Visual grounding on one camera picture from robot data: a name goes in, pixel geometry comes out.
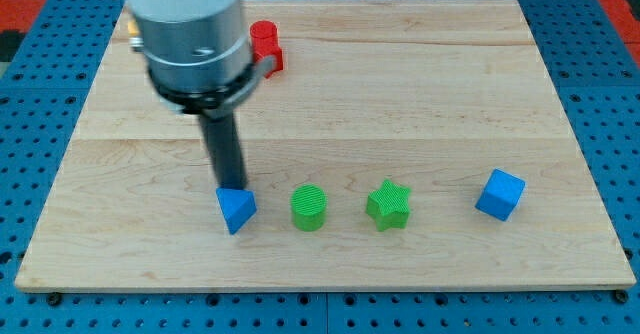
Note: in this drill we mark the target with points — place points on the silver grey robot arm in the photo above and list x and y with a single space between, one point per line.
198 53

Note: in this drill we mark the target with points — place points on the wooden board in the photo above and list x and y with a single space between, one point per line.
431 94

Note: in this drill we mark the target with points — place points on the green cylinder block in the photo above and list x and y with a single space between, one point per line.
308 206

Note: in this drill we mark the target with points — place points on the green star block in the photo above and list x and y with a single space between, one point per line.
388 206

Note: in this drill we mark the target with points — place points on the blue triangular prism block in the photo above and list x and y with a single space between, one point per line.
237 207

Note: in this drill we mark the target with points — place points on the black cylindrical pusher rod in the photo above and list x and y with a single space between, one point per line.
223 145

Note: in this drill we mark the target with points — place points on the red block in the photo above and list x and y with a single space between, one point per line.
265 43

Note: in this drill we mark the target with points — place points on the blue cube block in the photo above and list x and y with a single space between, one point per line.
500 195

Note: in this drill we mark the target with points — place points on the yellow block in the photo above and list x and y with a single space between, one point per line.
133 34

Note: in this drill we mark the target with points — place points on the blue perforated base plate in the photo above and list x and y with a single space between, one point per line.
45 88

